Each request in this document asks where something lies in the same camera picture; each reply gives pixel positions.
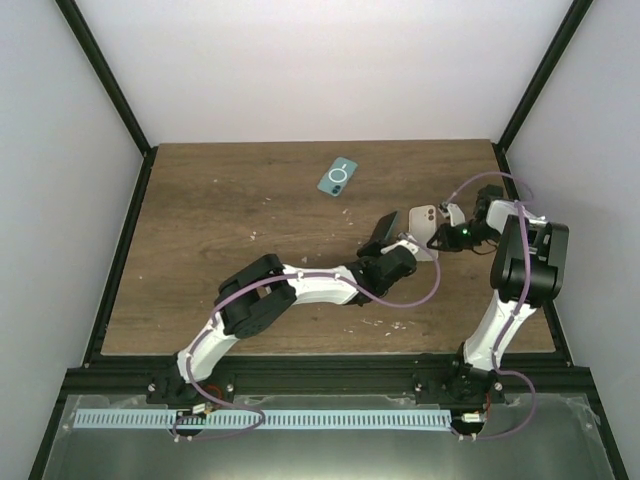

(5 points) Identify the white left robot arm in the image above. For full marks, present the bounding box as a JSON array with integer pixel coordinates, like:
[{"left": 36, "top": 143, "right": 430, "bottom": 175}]
[{"left": 149, "top": 239, "right": 418, "bottom": 404}]

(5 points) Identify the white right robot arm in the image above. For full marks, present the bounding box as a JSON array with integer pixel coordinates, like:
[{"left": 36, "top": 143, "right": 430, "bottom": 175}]
[{"left": 427, "top": 185, "right": 569, "bottom": 403}]

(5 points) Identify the dark green smartphone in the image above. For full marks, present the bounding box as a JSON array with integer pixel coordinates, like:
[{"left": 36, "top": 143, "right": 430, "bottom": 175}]
[{"left": 369, "top": 211, "right": 399, "bottom": 246}]

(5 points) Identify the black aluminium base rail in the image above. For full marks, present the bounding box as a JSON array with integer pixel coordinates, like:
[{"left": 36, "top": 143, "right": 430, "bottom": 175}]
[{"left": 61, "top": 353, "right": 595, "bottom": 405}]

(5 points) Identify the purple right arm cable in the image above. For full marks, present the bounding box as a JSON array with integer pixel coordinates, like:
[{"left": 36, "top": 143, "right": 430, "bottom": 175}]
[{"left": 447, "top": 171, "right": 539, "bottom": 441}]

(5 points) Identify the teal phone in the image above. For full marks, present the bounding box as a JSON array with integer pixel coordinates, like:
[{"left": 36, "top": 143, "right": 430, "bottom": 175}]
[{"left": 317, "top": 157, "right": 358, "bottom": 197}]

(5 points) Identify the cream phone case with ring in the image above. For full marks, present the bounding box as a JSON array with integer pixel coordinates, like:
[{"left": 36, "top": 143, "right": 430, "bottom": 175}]
[{"left": 408, "top": 205, "right": 437, "bottom": 246}]

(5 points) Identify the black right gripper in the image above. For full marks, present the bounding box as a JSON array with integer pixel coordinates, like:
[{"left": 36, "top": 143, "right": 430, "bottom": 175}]
[{"left": 427, "top": 221, "right": 501, "bottom": 254}]

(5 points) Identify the black frame post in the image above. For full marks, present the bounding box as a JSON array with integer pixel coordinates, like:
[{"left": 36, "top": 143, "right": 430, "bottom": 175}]
[
  {"left": 492, "top": 0, "right": 595, "bottom": 151},
  {"left": 53, "top": 0, "right": 153, "bottom": 157}
]

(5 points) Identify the light blue slotted cable duct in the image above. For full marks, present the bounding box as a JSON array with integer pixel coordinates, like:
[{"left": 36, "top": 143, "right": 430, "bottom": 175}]
[{"left": 72, "top": 409, "right": 452, "bottom": 432}]

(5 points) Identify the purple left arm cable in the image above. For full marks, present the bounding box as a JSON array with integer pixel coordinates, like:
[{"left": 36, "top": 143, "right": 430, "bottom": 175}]
[{"left": 172, "top": 244, "right": 442, "bottom": 444}]

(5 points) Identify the black right frame post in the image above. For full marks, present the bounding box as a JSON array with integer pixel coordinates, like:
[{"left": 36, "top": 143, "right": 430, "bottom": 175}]
[{"left": 492, "top": 0, "right": 595, "bottom": 151}]

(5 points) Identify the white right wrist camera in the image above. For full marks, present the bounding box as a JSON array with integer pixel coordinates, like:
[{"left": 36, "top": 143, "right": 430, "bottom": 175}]
[{"left": 438, "top": 202, "right": 466, "bottom": 227}]

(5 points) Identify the black left frame post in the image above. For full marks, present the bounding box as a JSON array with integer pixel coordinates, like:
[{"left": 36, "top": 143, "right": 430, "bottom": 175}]
[{"left": 53, "top": 0, "right": 153, "bottom": 157}]

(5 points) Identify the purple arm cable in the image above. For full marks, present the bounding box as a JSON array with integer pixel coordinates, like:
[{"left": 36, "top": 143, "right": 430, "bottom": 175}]
[
  {"left": 172, "top": 244, "right": 442, "bottom": 444},
  {"left": 447, "top": 171, "right": 539, "bottom": 441}
]

